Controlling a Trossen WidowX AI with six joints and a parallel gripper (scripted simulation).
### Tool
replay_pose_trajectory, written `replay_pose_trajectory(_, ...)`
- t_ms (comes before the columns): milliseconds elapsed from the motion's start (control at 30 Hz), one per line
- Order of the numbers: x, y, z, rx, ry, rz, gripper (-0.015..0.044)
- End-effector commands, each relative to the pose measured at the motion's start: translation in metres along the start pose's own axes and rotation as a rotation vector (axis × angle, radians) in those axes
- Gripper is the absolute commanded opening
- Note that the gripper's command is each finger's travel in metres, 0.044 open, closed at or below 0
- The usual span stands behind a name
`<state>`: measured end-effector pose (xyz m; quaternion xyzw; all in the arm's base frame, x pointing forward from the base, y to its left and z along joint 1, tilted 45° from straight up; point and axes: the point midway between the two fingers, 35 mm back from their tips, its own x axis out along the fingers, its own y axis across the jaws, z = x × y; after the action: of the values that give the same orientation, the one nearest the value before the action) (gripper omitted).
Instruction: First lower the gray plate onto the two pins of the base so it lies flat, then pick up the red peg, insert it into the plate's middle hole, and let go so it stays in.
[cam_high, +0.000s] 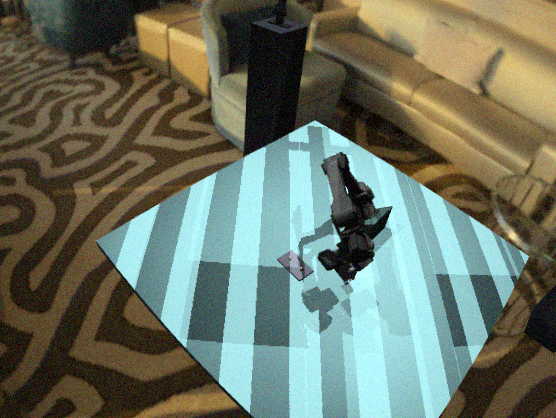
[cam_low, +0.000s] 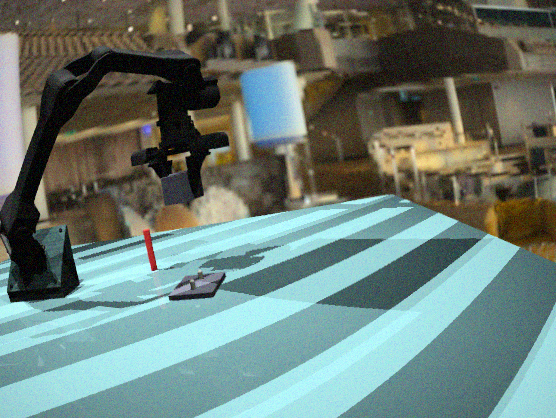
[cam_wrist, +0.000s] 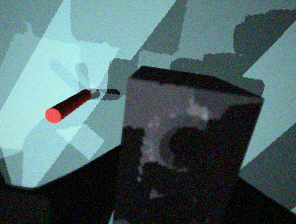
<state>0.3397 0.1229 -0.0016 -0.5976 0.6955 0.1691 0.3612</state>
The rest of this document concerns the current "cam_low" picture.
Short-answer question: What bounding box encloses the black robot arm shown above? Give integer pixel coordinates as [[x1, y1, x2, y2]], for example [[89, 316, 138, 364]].
[[0, 45, 220, 276]]

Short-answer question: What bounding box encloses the red peg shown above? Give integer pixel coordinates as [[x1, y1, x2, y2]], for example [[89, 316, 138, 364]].
[[143, 229, 158, 271]]

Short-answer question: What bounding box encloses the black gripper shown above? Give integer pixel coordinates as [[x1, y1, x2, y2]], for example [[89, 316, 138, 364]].
[[131, 110, 229, 194]]

